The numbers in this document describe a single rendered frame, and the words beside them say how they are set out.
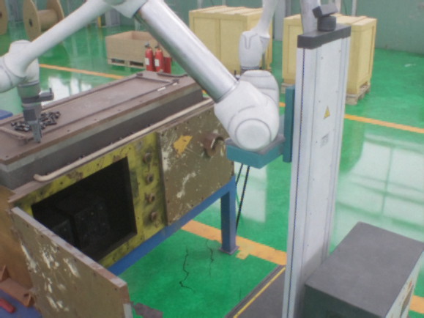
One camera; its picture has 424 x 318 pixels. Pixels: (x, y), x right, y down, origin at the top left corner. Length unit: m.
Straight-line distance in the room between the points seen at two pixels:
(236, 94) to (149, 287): 1.99
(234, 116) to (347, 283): 0.86
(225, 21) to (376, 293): 6.05
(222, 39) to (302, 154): 5.88
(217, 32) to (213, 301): 5.29
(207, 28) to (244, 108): 6.28
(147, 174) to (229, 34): 5.30
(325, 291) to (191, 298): 1.36
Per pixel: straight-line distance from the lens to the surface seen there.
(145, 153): 2.22
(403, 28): 10.71
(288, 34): 6.77
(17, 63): 1.63
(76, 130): 1.99
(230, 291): 3.03
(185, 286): 3.09
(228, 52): 7.43
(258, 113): 1.35
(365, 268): 1.96
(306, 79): 1.59
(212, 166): 2.69
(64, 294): 1.67
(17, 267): 2.22
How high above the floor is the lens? 2.05
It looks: 25 degrees down
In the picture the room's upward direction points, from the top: 1 degrees counter-clockwise
